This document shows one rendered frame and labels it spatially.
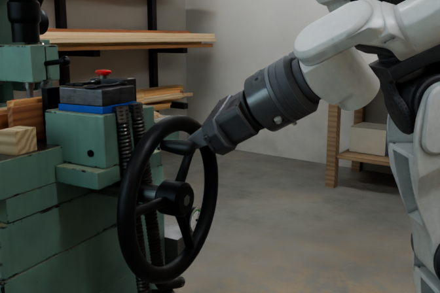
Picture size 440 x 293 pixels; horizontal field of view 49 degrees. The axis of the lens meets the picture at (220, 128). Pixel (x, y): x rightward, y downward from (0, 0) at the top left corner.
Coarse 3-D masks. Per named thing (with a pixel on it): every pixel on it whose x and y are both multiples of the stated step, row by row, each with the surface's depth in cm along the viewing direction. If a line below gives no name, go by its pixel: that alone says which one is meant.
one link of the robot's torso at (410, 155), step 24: (432, 96) 93; (432, 120) 94; (408, 144) 109; (432, 144) 94; (408, 168) 109; (432, 168) 96; (408, 192) 110; (432, 192) 100; (432, 216) 101; (432, 240) 102; (432, 264) 104
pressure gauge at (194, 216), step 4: (192, 208) 114; (196, 208) 114; (200, 208) 115; (192, 212) 112; (196, 212) 114; (188, 216) 112; (192, 216) 113; (196, 216) 115; (188, 220) 112; (192, 220) 113; (188, 224) 112; (192, 224) 113; (192, 228) 113; (192, 232) 113
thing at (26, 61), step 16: (0, 48) 94; (16, 48) 91; (32, 48) 90; (48, 48) 94; (0, 64) 94; (16, 64) 92; (32, 64) 91; (0, 80) 96; (16, 80) 93; (32, 80) 91; (48, 80) 94
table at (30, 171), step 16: (48, 144) 85; (0, 160) 74; (16, 160) 75; (32, 160) 78; (48, 160) 81; (160, 160) 93; (0, 176) 73; (16, 176) 76; (32, 176) 78; (48, 176) 81; (64, 176) 82; (80, 176) 80; (96, 176) 78; (112, 176) 81; (0, 192) 73; (16, 192) 76
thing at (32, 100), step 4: (12, 100) 85; (16, 100) 85; (20, 100) 85; (24, 100) 86; (28, 100) 87; (32, 100) 87; (36, 100) 88; (40, 100) 89; (8, 104) 85; (12, 104) 84; (16, 104) 84; (20, 104) 85; (24, 104) 86
